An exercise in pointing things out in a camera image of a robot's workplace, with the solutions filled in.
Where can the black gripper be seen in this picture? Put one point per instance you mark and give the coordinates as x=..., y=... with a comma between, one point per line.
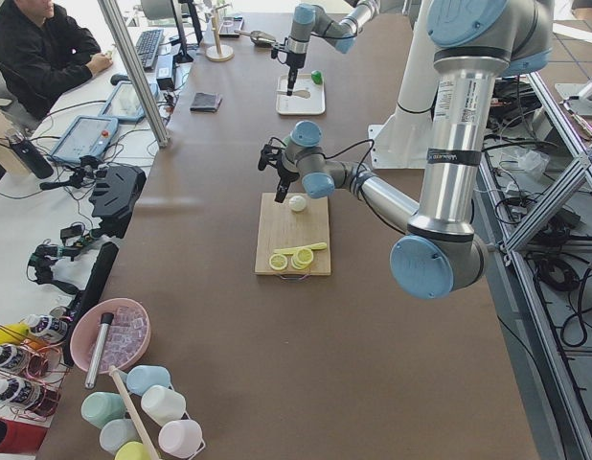
x=284, y=175
x=294, y=60

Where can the white steamed bun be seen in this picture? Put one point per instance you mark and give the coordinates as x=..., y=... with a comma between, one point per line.
x=297, y=203

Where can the white ceramic soup spoon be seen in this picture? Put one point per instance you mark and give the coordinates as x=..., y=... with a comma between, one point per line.
x=303, y=93

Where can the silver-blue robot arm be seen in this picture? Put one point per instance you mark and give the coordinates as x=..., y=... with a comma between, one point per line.
x=309, y=20
x=458, y=51

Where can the pink bowl of ice cubes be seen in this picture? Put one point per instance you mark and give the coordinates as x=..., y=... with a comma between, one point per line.
x=127, y=339

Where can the cream Rabbit serving tray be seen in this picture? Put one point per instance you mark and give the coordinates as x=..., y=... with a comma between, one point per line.
x=315, y=104

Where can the bamboo cutting board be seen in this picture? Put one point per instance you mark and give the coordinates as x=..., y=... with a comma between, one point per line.
x=280, y=228

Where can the metal scoop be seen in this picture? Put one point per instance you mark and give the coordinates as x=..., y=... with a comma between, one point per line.
x=259, y=38

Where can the yellow plastic knife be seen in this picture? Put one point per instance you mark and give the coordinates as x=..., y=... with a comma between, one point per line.
x=292, y=250

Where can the stacked lemon slices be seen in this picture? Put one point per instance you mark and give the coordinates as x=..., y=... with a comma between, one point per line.
x=302, y=259

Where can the lemon slice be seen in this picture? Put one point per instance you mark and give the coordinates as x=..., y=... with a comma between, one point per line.
x=278, y=262

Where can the wooden stand with round base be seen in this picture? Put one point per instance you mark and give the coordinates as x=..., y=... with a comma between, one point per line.
x=218, y=52

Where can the grey and purple folded cloth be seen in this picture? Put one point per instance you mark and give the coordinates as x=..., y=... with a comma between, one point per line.
x=206, y=102

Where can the black keyboard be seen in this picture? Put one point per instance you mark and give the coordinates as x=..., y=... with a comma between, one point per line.
x=147, y=46

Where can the blue teach pendant tablet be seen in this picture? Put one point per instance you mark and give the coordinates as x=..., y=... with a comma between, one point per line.
x=86, y=136

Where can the silver metal tube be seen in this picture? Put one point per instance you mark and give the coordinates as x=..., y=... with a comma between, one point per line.
x=96, y=358

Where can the light blue plastic cup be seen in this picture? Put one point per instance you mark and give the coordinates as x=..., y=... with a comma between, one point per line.
x=141, y=377

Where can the white plastic cup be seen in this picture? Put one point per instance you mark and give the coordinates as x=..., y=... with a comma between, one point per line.
x=163, y=405

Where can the person in black jacket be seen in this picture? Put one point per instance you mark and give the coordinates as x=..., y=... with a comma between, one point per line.
x=45, y=53

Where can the black water bottle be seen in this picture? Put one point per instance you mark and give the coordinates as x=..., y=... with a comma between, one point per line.
x=28, y=154

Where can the pink plastic cup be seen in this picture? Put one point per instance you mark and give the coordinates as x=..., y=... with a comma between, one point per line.
x=182, y=438

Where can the mint plastic cup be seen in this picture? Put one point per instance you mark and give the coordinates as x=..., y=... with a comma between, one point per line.
x=100, y=408

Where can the pale blue plastic cup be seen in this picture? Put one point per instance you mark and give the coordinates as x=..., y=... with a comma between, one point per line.
x=117, y=433

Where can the yellow plastic cup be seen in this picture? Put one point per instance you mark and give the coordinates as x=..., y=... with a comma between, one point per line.
x=132, y=450

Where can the aluminium frame post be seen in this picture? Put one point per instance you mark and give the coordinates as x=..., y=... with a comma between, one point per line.
x=116, y=25

